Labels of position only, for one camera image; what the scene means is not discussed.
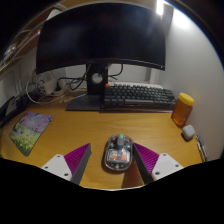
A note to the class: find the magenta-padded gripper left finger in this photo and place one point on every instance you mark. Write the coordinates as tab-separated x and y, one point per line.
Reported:
58	165

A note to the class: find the white power strip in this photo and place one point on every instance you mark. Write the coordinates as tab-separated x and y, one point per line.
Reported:
55	87

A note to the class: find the small grey earbud case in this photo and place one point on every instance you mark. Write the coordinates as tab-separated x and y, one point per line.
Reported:
188	132

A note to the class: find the flower-print mouse pad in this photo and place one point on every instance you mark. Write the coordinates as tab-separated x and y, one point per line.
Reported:
30	131

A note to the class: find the transparent computer mouse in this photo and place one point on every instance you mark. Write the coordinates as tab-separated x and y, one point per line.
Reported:
118	155

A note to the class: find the amber jar with yellow lid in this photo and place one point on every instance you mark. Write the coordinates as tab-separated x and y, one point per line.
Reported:
181	111

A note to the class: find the black computer monitor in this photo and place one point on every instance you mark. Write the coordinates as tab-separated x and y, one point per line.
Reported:
100	33

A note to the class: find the dark pen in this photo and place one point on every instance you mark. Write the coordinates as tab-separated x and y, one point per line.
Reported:
201	148

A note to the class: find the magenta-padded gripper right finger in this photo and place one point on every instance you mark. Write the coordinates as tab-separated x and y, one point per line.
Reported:
165	164

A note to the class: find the black keyboard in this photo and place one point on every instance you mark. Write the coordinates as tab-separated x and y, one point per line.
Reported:
138	96

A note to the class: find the wooden wall shelf unit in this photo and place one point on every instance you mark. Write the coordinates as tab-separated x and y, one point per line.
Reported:
18	50

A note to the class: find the white light bar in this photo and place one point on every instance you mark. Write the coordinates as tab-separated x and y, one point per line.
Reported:
160	7

